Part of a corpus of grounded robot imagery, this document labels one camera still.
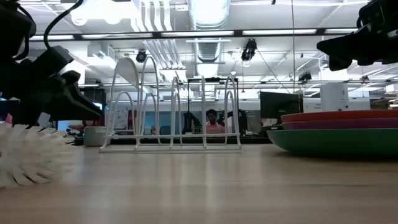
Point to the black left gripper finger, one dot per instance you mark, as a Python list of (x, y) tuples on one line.
[(71, 113), (82, 98)]

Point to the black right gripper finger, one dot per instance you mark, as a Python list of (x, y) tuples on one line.
[(342, 62), (342, 43)]

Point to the plain orange plate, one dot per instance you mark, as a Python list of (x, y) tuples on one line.
[(342, 115)]

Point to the purple plate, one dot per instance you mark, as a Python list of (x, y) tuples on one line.
[(342, 124)]

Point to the large green plate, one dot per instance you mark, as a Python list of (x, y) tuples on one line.
[(335, 141)]

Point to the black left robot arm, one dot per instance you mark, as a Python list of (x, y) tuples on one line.
[(12, 28)]

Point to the black background robot arm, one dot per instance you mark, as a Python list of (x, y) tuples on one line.
[(239, 119), (189, 123)]

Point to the small grey white device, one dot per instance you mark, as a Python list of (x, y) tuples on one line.
[(94, 136)]

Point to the white tall cabinet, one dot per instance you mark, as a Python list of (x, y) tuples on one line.
[(334, 96)]

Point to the white paper poster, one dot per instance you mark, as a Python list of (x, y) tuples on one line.
[(118, 119)]

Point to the white bristle dish brush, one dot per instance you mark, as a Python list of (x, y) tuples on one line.
[(25, 155)]

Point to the black computer monitor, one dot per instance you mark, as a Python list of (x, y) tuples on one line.
[(278, 105)]

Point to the person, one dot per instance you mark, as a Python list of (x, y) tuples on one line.
[(213, 124)]

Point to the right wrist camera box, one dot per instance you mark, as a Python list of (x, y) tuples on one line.
[(377, 12)]

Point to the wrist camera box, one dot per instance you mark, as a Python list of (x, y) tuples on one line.
[(51, 60), (377, 12)]

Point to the black ceiling camera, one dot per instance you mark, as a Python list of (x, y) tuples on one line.
[(305, 76), (141, 56), (249, 49)]

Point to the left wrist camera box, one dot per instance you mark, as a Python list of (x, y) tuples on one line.
[(51, 60)]

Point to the silver ventilation duct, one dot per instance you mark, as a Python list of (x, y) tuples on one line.
[(209, 46)]

